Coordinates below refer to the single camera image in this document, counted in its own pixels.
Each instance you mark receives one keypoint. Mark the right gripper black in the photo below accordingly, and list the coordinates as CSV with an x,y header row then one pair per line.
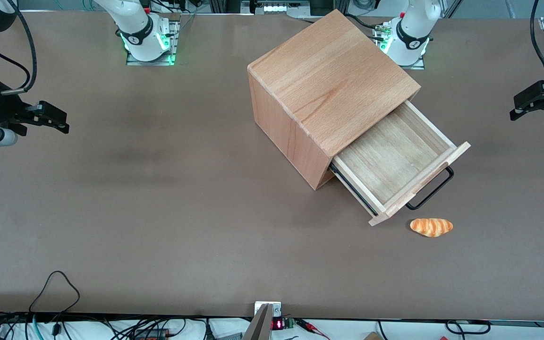
x,y
2,111

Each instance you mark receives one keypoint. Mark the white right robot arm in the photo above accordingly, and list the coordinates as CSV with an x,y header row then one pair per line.
x,y
140,28

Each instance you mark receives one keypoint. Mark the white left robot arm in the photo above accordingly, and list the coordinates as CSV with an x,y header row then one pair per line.
x,y
411,33

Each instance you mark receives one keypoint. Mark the wooden drawer cabinet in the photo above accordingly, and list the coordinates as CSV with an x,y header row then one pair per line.
x,y
328,71

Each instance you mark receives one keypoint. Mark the orange toy croissant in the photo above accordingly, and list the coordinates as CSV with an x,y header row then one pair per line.
x,y
431,227

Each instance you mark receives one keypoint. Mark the black orange power device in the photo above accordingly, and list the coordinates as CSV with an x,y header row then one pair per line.
x,y
151,334

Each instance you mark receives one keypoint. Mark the white lit device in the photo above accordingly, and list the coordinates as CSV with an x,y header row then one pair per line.
x,y
279,7

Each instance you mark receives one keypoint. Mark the brown cardboard piece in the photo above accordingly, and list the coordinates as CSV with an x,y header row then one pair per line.
x,y
372,336

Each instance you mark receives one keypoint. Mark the red digit display module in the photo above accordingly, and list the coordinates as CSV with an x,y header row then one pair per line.
x,y
277,324

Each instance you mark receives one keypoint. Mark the red black clip leads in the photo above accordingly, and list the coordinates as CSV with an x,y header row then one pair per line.
x,y
310,326

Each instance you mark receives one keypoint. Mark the green circuit board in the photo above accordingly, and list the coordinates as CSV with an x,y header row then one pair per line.
x,y
290,323

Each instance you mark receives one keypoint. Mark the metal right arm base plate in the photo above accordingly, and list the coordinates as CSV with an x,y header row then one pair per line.
x,y
174,47

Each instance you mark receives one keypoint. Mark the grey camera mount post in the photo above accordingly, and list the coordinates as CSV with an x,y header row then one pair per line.
x,y
260,328

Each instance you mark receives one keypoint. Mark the silver metal bracket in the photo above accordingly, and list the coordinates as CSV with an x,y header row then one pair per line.
x,y
276,309

